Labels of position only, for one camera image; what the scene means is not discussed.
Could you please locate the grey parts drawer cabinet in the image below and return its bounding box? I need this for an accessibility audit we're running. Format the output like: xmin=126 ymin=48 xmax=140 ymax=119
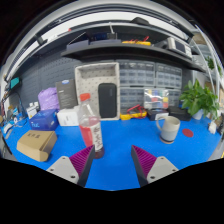
xmin=155 ymin=62 xmax=184 ymax=90
xmin=118 ymin=59 xmax=156 ymax=88
xmin=166 ymin=88 xmax=183 ymax=108
xmin=119 ymin=86 xmax=148 ymax=113

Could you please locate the green potted plant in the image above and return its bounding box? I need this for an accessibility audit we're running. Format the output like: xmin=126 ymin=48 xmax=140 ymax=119
xmin=179 ymin=79 xmax=221 ymax=121

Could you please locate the black case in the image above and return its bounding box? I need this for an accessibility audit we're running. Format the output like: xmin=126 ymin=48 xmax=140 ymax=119
xmin=166 ymin=105 xmax=192 ymax=122

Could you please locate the clear organizer with coloured parts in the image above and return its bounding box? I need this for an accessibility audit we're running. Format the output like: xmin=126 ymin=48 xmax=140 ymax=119
xmin=143 ymin=87 xmax=170 ymax=110

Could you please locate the black box with white label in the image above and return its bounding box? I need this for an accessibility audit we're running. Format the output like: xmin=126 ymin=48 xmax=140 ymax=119
xmin=146 ymin=108 xmax=170 ymax=122

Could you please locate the brown cardboard box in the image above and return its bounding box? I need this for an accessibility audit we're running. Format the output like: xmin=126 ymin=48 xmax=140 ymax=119
xmin=16 ymin=129 xmax=58 ymax=163

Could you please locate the small white box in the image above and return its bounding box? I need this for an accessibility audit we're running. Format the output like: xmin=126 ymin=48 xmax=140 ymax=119
xmin=25 ymin=101 xmax=40 ymax=120

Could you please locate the blue carton box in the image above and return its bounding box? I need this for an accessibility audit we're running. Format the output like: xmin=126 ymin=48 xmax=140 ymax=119
xmin=28 ymin=108 xmax=60 ymax=131

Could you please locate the white carton box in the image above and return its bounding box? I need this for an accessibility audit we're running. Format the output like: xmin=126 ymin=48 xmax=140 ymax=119
xmin=56 ymin=105 xmax=81 ymax=127

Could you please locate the purple plastic bag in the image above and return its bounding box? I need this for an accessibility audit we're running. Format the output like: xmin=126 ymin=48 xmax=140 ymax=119
xmin=37 ymin=87 xmax=60 ymax=111

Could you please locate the dark grey flat box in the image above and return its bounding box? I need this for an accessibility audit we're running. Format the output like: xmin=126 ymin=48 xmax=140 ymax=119
xmin=55 ymin=79 xmax=79 ymax=110

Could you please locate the clear bottle with red cap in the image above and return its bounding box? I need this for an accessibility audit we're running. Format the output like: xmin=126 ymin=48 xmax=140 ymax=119
xmin=78 ymin=92 xmax=106 ymax=160

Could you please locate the black zip pouch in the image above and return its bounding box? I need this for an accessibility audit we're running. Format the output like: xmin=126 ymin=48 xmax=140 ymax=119
xmin=97 ymin=82 xmax=118 ymax=119

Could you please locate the dark shelf unit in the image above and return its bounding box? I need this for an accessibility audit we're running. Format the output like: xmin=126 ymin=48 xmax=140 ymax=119
xmin=33 ymin=16 xmax=208 ymax=73

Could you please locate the beige perforated tray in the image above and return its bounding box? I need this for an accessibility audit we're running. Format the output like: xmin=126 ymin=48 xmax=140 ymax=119
xmin=74 ymin=61 xmax=121 ymax=121

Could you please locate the flat round red coaster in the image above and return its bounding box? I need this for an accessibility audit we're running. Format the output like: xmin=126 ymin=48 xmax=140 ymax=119
xmin=181 ymin=128 xmax=195 ymax=138

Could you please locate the grey and white mug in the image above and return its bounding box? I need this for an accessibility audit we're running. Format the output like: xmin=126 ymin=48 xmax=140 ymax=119
xmin=155 ymin=115 xmax=181 ymax=145

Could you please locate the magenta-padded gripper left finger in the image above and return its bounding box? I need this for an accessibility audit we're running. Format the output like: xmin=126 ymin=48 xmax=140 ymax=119
xmin=45 ymin=144 xmax=97 ymax=188

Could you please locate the yellow multimeter with red leads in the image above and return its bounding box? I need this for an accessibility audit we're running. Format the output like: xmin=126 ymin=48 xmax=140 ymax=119
xmin=119 ymin=104 xmax=148 ymax=121

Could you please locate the white shelf unit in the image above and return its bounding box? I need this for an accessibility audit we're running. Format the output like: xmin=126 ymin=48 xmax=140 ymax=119
xmin=189 ymin=31 xmax=224 ymax=104

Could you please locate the white power adapter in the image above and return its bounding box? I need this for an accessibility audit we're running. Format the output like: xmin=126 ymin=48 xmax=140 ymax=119
xmin=208 ymin=120 xmax=218 ymax=135

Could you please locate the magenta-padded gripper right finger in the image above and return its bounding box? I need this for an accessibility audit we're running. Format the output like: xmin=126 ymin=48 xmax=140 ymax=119
xmin=130 ymin=144 xmax=180 ymax=188

